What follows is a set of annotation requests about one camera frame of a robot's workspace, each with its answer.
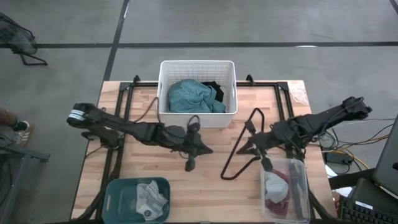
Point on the grey metal stand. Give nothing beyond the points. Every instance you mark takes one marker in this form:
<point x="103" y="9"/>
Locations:
<point x="28" y="154"/>

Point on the white paper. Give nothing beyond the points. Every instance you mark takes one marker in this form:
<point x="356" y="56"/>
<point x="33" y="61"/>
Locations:
<point x="343" y="191"/>

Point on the black garment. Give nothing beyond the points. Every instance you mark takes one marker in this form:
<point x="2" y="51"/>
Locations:
<point x="217" y="91"/>

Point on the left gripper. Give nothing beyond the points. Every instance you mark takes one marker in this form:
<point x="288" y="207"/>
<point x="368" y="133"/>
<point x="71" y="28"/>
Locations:
<point x="180" y="140"/>

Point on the person's leg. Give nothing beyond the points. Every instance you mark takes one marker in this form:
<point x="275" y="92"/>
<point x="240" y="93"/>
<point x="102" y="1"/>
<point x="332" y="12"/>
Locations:
<point x="7" y="116"/>

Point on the clear plastic bin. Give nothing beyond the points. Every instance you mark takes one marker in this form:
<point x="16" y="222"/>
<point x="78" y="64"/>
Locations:
<point x="306" y="199"/>

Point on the white printed cloth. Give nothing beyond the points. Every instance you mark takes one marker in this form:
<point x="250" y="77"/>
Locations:
<point x="150" y="199"/>

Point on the grey laptop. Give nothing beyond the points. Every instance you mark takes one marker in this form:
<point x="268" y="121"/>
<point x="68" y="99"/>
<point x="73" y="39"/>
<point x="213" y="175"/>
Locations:
<point x="387" y="168"/>

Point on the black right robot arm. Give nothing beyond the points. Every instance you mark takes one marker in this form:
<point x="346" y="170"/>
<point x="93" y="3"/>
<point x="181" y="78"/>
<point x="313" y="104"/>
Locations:
<point x="329" y="115"/>

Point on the maroon cloth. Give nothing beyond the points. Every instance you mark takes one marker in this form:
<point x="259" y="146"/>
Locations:
<point x="280" y="207"/>

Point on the teal plastic bin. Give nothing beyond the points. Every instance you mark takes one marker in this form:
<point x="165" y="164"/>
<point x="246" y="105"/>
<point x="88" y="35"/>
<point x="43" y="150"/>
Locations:
<point x="121" y="202"/>

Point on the black keyboard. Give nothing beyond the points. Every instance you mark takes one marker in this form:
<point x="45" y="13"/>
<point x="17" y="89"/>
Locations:
<point x="357" y="216"/>

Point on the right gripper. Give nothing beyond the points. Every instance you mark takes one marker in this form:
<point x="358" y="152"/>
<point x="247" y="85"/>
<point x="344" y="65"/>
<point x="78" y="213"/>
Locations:
<point x="281" y="135"/>

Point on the black clothes hanger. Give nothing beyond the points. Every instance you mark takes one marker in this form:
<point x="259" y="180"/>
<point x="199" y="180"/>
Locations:
<point x="245" y="169"/>

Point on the black flat bar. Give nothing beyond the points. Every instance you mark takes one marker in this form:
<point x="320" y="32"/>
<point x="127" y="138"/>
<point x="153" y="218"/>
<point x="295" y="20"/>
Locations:
<point x="351" y="180"/>

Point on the person's shoe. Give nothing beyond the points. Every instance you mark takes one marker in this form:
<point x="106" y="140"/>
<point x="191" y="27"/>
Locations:
<point x="23" y="133"/>

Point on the clear plastic wrap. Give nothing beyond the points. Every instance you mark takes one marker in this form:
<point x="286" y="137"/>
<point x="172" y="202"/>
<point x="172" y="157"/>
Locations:
<point x="298" y="93"/>

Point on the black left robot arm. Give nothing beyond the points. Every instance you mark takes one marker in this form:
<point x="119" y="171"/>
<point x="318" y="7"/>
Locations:
<point x="130" y="130"/>

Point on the black power adapter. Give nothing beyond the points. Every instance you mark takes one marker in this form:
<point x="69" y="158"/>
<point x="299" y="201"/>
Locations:
<point x="337" y="158"/>

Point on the white perforated plastic basket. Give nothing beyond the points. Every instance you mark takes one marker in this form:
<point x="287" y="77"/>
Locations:
<point x="199" y="119"/>

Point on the teal patterned shirt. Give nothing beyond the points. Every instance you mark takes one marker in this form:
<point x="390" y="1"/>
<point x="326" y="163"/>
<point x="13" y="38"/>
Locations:
<point x="192" y="96"/>

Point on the black metal table frame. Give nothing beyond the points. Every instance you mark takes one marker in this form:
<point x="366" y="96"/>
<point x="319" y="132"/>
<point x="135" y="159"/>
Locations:
<point x="109" y="165"/>

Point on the black mesh chair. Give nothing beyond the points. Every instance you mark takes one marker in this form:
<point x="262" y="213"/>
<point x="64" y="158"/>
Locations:
<point x="15" y="37"/>

